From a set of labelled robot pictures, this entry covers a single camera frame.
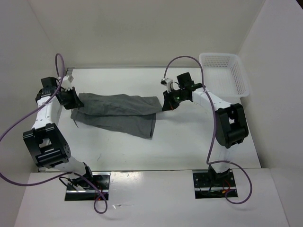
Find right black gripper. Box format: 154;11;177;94
162;87;188;111

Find grey shorts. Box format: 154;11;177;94
71;93;162;139

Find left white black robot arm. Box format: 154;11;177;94
23;76;95;189

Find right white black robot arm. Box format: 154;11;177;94
160;72;249;186

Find white perforated plastic basket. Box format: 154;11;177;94
199;53;250;98

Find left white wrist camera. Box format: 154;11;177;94
61;75;73;90

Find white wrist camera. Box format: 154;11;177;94
160;78;173;93
61;75;73;90

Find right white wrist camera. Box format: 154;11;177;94
160;78;173;93

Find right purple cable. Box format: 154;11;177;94
163;55;253;204

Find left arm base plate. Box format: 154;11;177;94
63;172;110;201

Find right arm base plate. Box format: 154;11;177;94
192;170;238;199

